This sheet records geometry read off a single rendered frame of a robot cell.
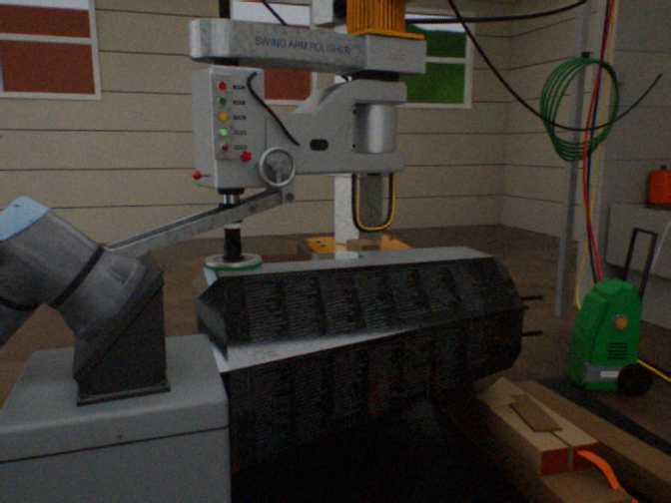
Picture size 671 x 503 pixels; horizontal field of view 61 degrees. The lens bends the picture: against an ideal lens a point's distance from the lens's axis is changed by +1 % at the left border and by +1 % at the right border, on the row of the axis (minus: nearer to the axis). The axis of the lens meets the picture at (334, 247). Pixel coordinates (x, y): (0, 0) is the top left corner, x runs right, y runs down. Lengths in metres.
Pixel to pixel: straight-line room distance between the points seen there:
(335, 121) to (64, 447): 1.55
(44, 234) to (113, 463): 0.43
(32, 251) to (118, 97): 7.13
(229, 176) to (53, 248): 1.00
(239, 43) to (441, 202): 7.56
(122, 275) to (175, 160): 7.07
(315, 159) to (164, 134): 6.11
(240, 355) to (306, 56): 1.10
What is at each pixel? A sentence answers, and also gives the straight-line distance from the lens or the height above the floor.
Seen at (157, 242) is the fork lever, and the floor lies 0.99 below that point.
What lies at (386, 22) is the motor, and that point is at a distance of 2.45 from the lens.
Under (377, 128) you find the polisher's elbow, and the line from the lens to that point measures 2.40.
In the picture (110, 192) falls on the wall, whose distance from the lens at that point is 8.26.
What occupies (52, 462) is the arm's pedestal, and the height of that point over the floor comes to 0.78.
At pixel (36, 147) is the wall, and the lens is 8.33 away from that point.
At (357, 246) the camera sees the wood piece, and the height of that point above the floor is 0.82.
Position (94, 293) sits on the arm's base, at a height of 1.04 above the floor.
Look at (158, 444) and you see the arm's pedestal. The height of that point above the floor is 0.78.
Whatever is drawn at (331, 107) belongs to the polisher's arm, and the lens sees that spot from 2.26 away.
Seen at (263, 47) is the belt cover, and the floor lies 1.65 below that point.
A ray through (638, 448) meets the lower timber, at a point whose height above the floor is 0.13.
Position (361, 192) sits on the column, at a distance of 3.03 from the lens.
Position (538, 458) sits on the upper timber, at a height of 0.21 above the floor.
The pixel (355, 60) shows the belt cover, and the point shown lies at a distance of 2.33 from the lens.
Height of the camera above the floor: 1.32
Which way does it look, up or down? 10 degrees down
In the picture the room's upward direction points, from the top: straight up
